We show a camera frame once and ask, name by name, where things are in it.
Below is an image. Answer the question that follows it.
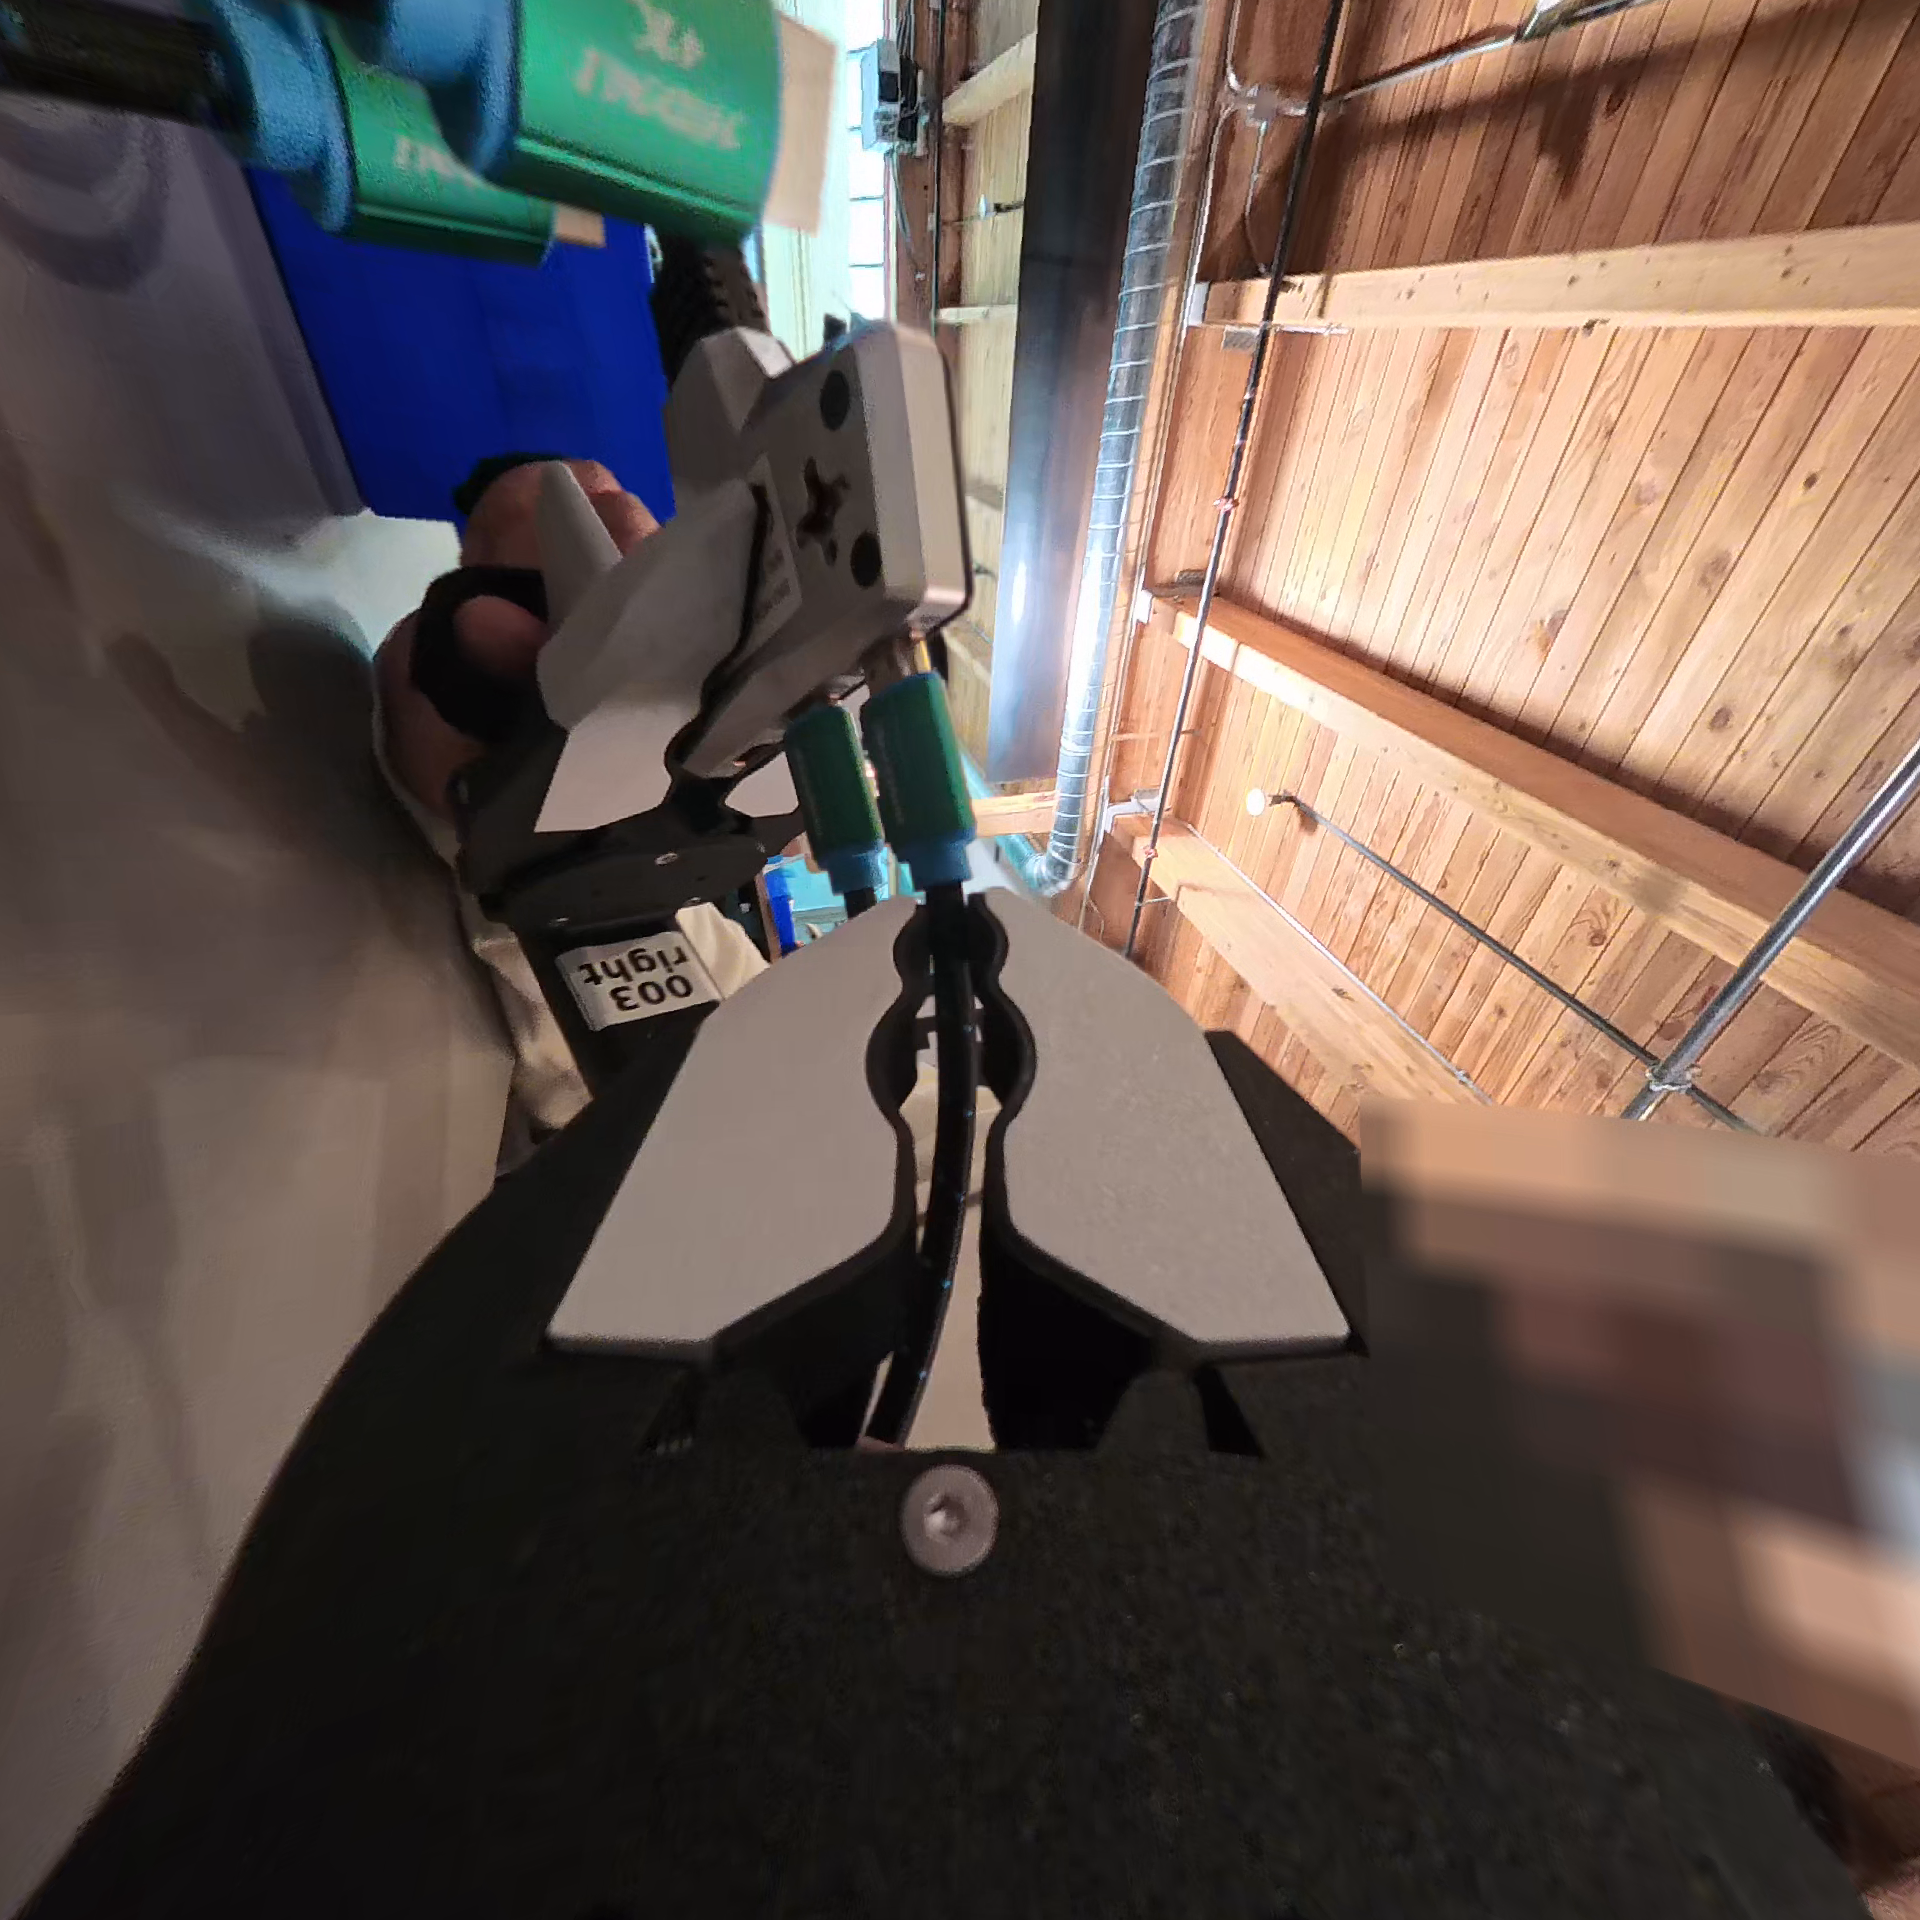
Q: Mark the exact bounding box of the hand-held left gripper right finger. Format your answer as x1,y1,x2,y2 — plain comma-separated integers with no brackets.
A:
974,889,1358,1453

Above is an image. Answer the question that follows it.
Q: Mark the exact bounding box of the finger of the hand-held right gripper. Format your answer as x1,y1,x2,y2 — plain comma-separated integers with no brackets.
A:
533,483,771,836
664,327,800,486

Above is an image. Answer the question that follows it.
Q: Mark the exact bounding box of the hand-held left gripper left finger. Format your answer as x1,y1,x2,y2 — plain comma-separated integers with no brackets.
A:
545,896,919,1449

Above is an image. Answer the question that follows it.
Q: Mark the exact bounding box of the grey video switch box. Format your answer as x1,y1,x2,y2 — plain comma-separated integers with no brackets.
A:
716,317,977,785

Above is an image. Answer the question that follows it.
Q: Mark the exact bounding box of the blue plastic bin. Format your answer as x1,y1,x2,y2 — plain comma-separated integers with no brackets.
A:
244,161,680,522

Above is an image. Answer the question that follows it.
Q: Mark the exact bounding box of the grey desk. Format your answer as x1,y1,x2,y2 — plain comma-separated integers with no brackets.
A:
0,90,782,1878

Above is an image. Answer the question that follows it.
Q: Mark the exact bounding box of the person's right hand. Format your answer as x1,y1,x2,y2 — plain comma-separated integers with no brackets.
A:
372,459,665,819

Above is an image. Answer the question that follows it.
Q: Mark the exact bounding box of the silver ventilation duct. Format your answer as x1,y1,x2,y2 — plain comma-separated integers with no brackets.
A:
1039,0,1206,902

